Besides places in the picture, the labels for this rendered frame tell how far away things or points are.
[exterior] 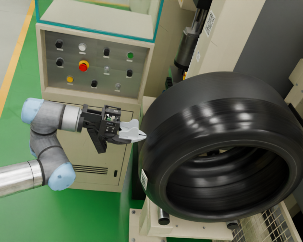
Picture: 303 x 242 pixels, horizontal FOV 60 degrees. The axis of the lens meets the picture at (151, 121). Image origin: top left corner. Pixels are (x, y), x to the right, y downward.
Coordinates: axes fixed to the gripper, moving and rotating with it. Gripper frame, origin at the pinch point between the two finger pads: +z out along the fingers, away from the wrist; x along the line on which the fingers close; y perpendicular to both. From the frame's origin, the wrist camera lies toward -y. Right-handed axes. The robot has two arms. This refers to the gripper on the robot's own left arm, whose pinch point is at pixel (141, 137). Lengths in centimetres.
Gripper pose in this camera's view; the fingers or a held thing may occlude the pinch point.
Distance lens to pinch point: 84.3
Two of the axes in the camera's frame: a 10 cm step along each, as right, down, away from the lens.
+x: -0.3, -6.7, 7.4
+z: 9.5, 2.0, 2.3
